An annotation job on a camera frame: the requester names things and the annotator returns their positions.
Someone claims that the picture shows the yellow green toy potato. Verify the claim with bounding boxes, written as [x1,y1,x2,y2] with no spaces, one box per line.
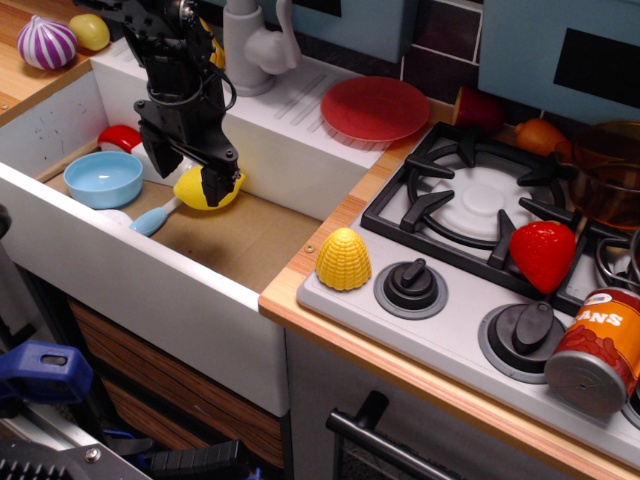
[69,14,110,52]

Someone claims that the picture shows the yellow toy corn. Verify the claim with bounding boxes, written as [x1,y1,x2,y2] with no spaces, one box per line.
[315,228,372,291]

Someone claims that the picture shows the black stove grate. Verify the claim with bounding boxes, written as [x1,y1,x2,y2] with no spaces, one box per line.
[360,123,639,313]

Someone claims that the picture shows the black oven handle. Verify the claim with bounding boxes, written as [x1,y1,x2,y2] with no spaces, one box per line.
[325,390,456,479]

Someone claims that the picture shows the white salt shaker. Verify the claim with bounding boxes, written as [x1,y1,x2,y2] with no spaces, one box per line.
[131,144,198,188]

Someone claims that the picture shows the grey toy faucet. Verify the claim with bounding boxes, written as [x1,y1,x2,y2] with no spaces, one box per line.
[223,0,302,97]

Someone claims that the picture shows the red plastic plate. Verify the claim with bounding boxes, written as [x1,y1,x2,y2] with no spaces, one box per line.
[320,76,430,142]

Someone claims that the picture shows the dark red toy fruit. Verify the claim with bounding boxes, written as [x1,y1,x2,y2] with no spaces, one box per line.
[452,86,506,134]

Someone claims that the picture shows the red white toy mushroom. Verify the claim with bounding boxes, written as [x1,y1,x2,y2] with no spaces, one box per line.
[97,125,142,153]

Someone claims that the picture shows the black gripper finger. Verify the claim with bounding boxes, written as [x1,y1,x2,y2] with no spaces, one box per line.
[140,125,183,178]
[201,167,240,207]

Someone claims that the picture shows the orange transparent pot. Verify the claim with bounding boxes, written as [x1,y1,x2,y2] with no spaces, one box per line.
[554,121,639,231]

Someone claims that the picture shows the grey stove top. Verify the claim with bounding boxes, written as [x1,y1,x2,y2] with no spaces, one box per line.
[298,215,639,466]

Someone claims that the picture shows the purple striped toy onion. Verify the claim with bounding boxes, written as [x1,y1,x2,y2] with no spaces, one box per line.
[17,15,78,70]

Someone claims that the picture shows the white toy sink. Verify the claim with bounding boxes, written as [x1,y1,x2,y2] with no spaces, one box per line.
[0,38,399,418]

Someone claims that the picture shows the red toy strawberry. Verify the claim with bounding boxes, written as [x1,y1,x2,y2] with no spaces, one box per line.
[509,221,576,294]

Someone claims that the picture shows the light blue bowl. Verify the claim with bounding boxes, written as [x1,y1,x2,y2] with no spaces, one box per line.
[63,151,143,209]

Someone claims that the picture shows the blue clamp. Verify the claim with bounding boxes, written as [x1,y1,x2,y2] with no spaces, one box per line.
[1,341,94,406]

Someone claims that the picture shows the right black stove knob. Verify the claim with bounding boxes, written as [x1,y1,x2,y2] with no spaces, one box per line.
[478,301,566,385]

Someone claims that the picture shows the yellow toy bell pepper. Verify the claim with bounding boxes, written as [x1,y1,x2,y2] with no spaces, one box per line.
[200,19,226,70]

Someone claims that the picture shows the orange beans can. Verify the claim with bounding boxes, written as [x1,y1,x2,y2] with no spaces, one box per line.
[545,288,639,416]

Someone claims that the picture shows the orange toy fruit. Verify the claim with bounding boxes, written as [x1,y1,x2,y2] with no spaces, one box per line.
[515,118,567,157]

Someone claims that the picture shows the black stove knob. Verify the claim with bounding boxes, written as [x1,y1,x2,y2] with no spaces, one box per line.
[478,301,566,385]
[374,258,448,321]

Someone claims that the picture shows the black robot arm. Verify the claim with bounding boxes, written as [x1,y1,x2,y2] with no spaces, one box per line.
[78,1,240,207]

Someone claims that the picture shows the left black stove knob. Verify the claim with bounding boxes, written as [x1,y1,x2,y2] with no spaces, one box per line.
[374,258,448,321]

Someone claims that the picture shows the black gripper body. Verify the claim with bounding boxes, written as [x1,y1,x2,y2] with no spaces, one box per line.
[134,74,238,172]

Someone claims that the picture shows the yellow toy lemon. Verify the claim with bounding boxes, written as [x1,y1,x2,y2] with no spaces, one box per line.
[173,165,246,211]

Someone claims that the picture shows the light blue spoon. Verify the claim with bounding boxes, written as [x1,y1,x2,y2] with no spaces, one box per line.
[129,197,182,237]

